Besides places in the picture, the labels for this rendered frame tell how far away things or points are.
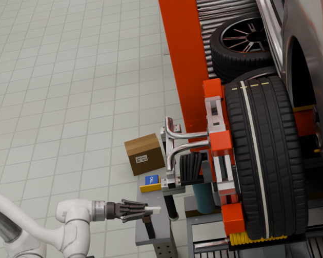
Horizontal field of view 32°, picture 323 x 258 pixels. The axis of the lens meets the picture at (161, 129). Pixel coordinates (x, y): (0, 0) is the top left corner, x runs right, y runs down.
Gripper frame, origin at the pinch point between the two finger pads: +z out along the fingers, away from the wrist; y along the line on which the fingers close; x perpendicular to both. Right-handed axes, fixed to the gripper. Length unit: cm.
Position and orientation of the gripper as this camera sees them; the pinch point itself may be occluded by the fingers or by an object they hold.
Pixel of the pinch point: (153, 210)
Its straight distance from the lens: 244.6
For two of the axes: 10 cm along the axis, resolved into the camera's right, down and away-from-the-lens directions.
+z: 9.9, 0.1, 1.2
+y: -0.9, -5.9, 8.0
